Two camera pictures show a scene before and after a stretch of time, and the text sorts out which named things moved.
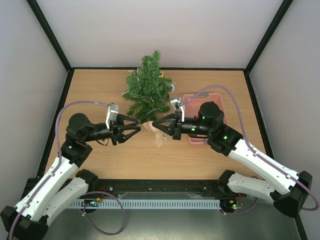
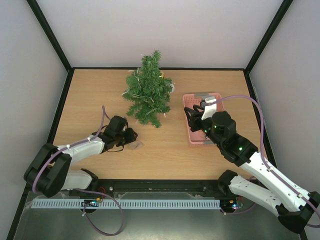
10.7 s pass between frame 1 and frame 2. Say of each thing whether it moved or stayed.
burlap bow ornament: moved
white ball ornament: stayed
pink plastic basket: stayed
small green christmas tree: stayed
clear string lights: stayed
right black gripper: moved
